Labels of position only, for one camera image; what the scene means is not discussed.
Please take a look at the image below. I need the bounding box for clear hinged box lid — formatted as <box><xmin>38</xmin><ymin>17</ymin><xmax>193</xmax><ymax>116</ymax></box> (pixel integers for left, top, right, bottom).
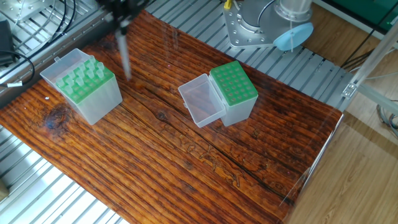
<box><xmin>178</xmin><ymin>73</ymin><xmax>226</xmax><ymax>128</ymax></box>
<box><xmin>40</xmin><ymin>49</ymin><xmax>91</xmax><ymax>80</ymax></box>

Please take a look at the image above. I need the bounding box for translucent tip box green rack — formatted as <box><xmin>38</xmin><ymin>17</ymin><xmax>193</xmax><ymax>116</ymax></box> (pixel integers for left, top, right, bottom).
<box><xmin>209</xmin><ymin>60</ymin><xmax>259</xmax><ymax>127</ymax></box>
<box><xmin>40</xmin><ymin>49</ymin><xmax>123</xmax><ymax>126</ymax></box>

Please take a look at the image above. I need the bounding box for black cable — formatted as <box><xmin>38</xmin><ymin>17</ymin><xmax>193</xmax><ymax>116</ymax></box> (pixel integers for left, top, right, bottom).
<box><xmin>0</xmin><ymin>0</ymin><xmax>76</xmax><ymax>88</ymax></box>

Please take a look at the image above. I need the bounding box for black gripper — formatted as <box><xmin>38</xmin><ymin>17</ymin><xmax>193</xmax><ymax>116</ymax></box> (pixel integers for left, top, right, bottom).
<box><xmin>96</xmin><ymin>0</ymin><xmax>153</xmax><ymax>35</ymax></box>

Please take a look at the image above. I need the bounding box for aluminium frame corner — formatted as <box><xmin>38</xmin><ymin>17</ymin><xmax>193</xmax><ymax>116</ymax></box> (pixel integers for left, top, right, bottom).
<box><xmin>341</xmin><ymin>42</ymin><xmax>398</xmax><ymax>116</ymax></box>

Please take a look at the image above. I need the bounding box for glossy wooden board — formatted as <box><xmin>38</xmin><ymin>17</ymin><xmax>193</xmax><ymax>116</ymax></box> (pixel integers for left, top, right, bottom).
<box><xmin>0</xmin><ymin>6</ymin><xmax>346</xmax><ymax>224</ymax></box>

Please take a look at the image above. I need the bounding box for grey metal mount plate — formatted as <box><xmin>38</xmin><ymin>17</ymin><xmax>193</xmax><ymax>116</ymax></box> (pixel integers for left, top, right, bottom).
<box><xmin>224</xmin><ymin>5</ymin><xmax>277</xmax><ymax>49</ymax></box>

